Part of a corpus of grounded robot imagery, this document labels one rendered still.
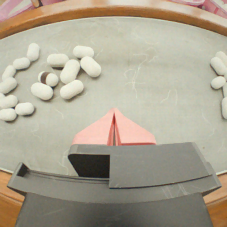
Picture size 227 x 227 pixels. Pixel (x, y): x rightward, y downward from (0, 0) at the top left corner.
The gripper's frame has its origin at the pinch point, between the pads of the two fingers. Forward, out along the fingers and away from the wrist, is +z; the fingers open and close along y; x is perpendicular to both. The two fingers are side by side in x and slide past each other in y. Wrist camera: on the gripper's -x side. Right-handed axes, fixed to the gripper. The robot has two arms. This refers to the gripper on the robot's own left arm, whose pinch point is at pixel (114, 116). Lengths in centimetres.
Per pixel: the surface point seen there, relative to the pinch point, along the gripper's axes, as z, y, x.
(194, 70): 6.9, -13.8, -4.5
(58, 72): 6.5, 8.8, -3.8
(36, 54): 8.4, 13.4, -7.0
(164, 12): 15.4, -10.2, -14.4
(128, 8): 15.4, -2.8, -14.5
